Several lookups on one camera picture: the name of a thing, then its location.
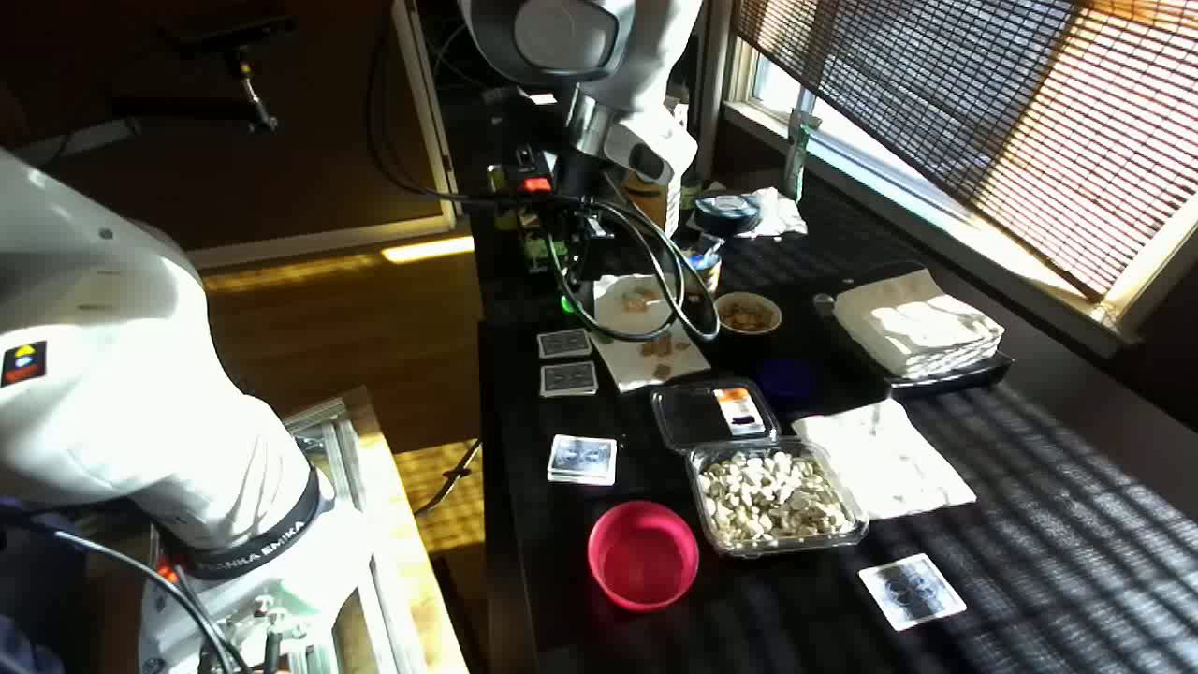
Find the black round container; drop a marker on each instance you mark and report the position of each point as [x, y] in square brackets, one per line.
[729, 210]

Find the small bowl with snacks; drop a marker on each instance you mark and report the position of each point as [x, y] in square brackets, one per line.
[752, 311]

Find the black white photo card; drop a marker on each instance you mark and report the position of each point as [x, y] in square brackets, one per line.
[912, 589]

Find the transparent bowl with food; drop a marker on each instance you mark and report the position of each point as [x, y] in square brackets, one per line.
[774, 501]

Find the blue white playing card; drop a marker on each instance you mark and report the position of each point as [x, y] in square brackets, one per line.
[582, 457]

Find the white paper towel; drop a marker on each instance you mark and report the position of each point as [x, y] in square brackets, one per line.
[648, 359]

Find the white crumpled cloth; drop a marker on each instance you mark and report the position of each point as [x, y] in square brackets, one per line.
[782, 210]

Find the flat white napkin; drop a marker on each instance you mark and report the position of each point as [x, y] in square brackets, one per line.
[887, 456]

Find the green plastic spoon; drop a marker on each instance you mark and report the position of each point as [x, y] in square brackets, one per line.
[568, 301]

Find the cardboard box with face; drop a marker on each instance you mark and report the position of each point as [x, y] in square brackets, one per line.
[653, 206]

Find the orange snack pieces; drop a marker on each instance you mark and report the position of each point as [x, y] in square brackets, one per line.
[639, 301]

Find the stack of white napkins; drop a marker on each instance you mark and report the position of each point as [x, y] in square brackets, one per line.
[919, 323]

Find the bottle carrier box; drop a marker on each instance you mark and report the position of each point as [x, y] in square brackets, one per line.
[537, 256]

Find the bamboo window blind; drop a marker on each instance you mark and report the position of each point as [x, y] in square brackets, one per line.
[999, 126]

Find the blue back playing card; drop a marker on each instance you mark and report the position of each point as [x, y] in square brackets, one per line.
[563, 343]
[568, 378]

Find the white window frame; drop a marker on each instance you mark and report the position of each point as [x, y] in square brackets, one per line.
[939, 213]

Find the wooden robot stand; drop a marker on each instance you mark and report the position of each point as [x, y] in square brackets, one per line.
[376, 525]

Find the pink plastic bowl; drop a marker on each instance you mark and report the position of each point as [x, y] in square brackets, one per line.
[642, 555]

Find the clear slim bottle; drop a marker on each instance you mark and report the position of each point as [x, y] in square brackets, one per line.
[798, 145]

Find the brown cracker pieces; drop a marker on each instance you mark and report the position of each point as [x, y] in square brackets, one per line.
[658, 346]

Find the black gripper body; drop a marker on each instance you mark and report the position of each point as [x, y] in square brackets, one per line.
[537, 178]

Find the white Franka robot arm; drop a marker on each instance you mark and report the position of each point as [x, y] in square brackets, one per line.
[98, 374]

